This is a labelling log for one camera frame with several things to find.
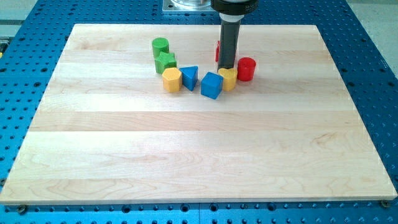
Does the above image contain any green cylinder block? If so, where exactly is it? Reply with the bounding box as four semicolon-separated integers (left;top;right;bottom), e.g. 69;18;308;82
152;37;169;58

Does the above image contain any red cylinder block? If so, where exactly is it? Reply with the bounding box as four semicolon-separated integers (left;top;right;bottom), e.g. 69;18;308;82
238;57;256;82

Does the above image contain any light wooden board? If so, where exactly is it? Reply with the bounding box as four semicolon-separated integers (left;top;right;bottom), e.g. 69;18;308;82
1;24;397;205

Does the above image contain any green star block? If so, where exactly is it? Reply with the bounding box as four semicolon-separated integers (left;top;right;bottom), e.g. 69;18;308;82
154;52;177;74

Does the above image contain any blue triangle block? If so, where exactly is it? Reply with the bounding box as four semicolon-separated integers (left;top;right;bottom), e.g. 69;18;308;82
180;66;198;91

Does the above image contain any yellow heart block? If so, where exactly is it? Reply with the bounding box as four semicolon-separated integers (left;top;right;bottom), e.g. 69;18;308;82
218;68;238;91

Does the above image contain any blue cube block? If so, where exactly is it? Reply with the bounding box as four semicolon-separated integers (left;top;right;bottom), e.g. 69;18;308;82
201;72;223;100

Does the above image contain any yellow hexagon block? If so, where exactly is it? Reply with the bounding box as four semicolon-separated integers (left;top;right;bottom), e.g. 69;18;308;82
162;67;182;93

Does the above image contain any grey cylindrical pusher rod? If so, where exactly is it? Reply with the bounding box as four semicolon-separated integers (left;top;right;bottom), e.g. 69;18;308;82
218;13;244;69

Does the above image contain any black robot arm flange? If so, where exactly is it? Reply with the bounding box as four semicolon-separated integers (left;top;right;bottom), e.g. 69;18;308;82
211;0;259;16

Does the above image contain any red block behind rod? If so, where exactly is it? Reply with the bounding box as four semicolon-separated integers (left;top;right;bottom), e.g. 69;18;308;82
215;40;220;62

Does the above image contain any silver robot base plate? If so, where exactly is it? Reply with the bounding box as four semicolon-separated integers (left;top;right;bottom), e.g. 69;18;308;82
162;0;213;12

